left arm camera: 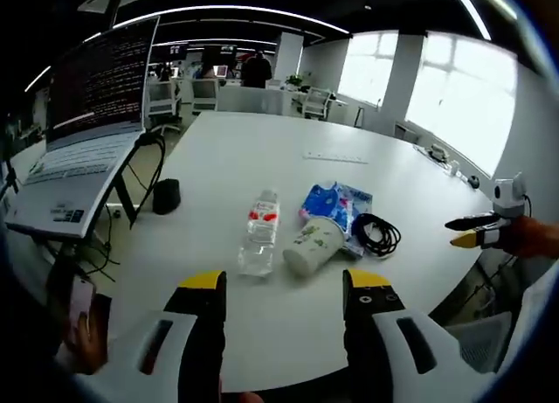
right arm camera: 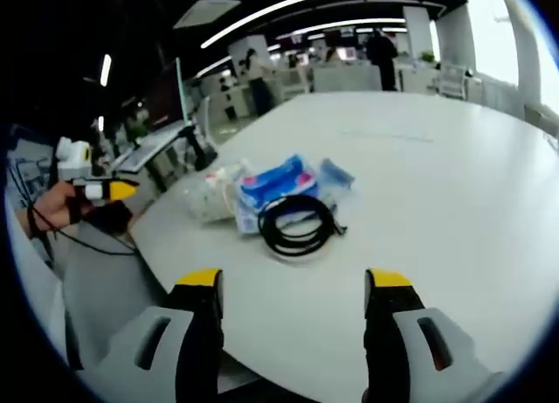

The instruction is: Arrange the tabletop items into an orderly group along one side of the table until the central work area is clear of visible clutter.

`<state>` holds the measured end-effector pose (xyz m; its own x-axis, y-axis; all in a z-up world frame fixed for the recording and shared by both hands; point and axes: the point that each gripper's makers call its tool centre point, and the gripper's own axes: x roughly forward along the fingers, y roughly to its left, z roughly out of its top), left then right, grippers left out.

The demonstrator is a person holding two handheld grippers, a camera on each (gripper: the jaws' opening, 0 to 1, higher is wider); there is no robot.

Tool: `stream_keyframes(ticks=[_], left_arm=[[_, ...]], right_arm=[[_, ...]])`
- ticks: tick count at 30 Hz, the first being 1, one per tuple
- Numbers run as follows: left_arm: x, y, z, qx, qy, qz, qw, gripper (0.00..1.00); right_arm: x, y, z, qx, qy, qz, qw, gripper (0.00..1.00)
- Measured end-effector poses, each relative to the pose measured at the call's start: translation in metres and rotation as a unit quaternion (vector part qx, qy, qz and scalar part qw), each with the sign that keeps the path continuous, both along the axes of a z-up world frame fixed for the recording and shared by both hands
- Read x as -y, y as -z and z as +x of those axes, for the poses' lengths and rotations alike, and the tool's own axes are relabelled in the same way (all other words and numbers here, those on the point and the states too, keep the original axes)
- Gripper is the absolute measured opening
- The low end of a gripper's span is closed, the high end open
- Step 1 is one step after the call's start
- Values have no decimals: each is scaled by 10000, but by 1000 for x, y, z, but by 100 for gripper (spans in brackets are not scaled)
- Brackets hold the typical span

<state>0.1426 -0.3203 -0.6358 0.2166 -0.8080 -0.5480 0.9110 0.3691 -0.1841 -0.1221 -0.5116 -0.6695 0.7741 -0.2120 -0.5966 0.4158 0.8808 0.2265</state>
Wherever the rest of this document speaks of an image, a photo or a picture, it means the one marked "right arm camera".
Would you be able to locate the white paper cup green print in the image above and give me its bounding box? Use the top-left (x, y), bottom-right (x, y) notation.
top-left (185, 179), bottom-right (240, 224)

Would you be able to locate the white office chair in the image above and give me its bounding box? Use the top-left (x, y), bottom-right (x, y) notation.
top-left (435, 65), bottom-right (467, 101)

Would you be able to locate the clear plastic water bottle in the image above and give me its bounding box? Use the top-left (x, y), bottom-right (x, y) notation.
top-left (181, 157), bottom-right (254, 198)

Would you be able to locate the white round tabletop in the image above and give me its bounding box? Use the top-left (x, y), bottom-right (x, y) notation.
top-left (129, 90), bottom-right (559, 395)

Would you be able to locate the person's left hand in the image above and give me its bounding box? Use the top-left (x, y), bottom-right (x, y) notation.
top-left (32, 182), bottom-right (95, 230)

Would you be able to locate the dark computer monitor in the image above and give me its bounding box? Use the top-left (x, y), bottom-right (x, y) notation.
top-left (146, 57), bottom-right (194, 129)

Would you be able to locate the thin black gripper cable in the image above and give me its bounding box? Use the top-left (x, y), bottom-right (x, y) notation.
top-left (24, 200), bottom-right (137, 256)

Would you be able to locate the blue tissue pack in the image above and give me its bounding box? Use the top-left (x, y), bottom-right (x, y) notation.
top-left (234, 153), bottom-right (321, 237)

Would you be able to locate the pale blue wet wipes pack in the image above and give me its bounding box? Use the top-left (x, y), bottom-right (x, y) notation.
top-left (317, 157), bottom-right (358, 205)

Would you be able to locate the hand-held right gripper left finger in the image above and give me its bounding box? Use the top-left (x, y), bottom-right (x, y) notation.
top-left (82, 268), bottom-right (224, 403)

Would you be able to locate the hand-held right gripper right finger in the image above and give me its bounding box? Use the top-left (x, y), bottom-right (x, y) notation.
top-left (364, 268), bottom-right (503, 403)

